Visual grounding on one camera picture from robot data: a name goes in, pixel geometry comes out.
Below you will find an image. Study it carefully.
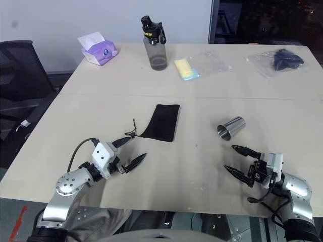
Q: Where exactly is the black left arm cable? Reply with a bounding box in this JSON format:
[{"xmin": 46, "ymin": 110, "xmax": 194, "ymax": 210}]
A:
[{"xmin": 67, "ymin": 137, "xmax": 99, "ymax": 175}]

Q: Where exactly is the purple tissue pack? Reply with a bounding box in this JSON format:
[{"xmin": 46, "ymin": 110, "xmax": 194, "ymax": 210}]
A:
[{"xmin": 77, "ymin": 31, "xmax": 119, "ymax": 67}]

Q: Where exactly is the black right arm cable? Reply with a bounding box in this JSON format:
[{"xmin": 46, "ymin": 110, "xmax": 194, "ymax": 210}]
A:
[{"xmin": 246, "ymin": 186, "xmax": 294, "ymax": 228}]

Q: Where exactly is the yellow folded cloth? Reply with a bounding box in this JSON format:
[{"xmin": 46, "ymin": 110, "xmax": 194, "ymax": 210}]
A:
[{"xmin": 174, "ymin": 58, "xmax": 194, "ymax": 79}]

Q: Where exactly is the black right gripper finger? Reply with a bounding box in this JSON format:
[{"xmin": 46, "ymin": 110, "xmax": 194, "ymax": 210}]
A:
[
  {"xmin": 231, "ymin": 145, "xmax": 262, "ymax": 160},
  {"xmin": 223, "ymin": 164, "xmax": 254, "ymax": 188}
]

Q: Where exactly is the grey sports water bottle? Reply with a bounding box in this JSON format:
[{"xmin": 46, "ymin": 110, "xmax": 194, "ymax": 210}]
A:
[{"xmin": 140, "ymin": 15, "xmax": 169, "ymax": 71}]

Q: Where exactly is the grey window frame post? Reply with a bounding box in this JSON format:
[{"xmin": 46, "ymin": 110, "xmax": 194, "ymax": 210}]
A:
[{"xmin": 207, "ymin": 0, "xmax": 218, "ymax": 45}]

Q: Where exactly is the empty clear plastic bag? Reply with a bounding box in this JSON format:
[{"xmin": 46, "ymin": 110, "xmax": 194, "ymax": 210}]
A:
[{"xmin": 187, "ymin": 50, "xmax": 232, "ymax": 77}]

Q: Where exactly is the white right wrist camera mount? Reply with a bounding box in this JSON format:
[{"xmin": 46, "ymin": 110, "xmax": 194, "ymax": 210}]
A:
[{"xmin": 262, "ymin": 152, "xmax": 285, "ymax": 183}]

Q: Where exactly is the grey robot torso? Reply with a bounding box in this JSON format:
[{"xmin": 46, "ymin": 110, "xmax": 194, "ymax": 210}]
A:
[{"xmin": 110, "ymin": 228, "xmax": 228, "ymax": 242}]

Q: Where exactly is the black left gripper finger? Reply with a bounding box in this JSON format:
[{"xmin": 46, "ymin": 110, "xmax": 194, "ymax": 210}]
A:
[
  {"xmin": 123, "ymin": 152, "xmax": 148, "ymax": 175},
  {"xmin": 111, "ymin": 136, "xmax": 133, "ymax": 150}
]

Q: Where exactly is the black mesh office chair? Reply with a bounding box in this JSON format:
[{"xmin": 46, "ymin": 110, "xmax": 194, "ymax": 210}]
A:
[{"xmin": 0, "ymin": 40, "xmax": 62, "ymax": 167}]

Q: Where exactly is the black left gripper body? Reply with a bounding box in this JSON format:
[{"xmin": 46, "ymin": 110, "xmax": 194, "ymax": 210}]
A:
[{"xmin": 107, "ymin": 150, "xmax": 127, "ymax": 177}]

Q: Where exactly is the white paper tag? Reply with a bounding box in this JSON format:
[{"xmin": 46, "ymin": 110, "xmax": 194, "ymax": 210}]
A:
[{"xmin": 16, "ymin": 119, "xmax": 30, "ymax": 133}]

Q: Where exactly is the red stick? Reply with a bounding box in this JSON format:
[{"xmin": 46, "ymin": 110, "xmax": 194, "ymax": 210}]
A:
[{"xmin": 13, "ymin": 205, "xmax": 28, "ymax": 240}]

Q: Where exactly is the black bundled item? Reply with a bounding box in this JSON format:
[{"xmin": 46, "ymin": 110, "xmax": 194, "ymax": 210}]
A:
[{"xmin": 273, "ymin": 48, "xmax": 305, "ymax": 72}]

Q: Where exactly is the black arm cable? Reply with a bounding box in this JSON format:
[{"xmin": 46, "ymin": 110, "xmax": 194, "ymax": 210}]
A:
[
  {"xmin": 246, "ymin": 186, "xmax": 294, "ymax": 228},
  {"xmin": 67, "ymin": 137, "xmax": 99, "ymax": 175}
]

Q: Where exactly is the black drawstring pouch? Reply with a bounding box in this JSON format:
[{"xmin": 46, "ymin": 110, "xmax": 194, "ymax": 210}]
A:
[{"xmin": 124, "ymin": 103, "xmax": 181, "ymax": 143}]

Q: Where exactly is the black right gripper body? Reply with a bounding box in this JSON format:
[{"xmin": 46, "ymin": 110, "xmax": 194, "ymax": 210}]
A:
[{"xmin": 247, "ymin": 152, "xmax": 268, "ymax": 189}]

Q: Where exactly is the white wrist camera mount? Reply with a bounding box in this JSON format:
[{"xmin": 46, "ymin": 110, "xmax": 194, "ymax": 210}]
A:
[
  {"xmin": 262, "ymin": 152, "xmax": 285, "ymax": 183},
  {"xmin": 91, "ymin": 142, "xmax": 119, "ymax": 180}
]

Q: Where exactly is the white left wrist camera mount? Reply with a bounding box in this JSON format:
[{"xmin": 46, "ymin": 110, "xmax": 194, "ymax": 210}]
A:
[{"xmin": 91, "ymin": 142, "xmax": 119, "ymax": 180}]

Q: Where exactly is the stainless steel cup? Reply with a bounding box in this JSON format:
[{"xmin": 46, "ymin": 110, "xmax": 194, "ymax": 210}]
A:
[{"xmin": 217, "ymin": 116, "xmax": 247, "ymax": 142}]

